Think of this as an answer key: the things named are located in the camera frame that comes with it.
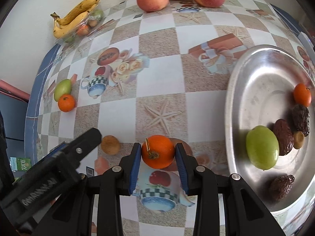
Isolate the small brown longan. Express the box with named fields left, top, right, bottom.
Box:
left=293, top=131, right=304, bottom=150

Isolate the green drink carton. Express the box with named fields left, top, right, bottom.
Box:
left=10, top=157, right=32, bottom=171

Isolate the dark date in basin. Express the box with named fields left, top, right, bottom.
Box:
left=273, top=119, right=294, bottom=156

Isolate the orange with stem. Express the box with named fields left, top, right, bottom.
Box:
left=142, top=135, right=175, bottom=169

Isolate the checkered printed tablecloth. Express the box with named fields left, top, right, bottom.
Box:
left=24, top=0, right=315, bottom=236

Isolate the small orange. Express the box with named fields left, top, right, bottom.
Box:
left=58, top=94, right=75, bottom=112
left=293, top=83, right=312, bottom=107

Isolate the wrinkled date front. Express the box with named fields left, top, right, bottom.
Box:
left=269, top=175, right=295, bottom=201

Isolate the dark red date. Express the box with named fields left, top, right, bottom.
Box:
left=292, top=104, right=310, bottom=137

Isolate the yellow banana bunch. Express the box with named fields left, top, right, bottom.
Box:
left=50, top=0, right=100, bottom=39

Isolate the green jujube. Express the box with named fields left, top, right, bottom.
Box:
left=246, top=125, right=279, bottom=170
left=54, top=79, right=71, bottom=102

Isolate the steel round basin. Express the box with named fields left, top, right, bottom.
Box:
left=225, top=45, right=314, bottom=214

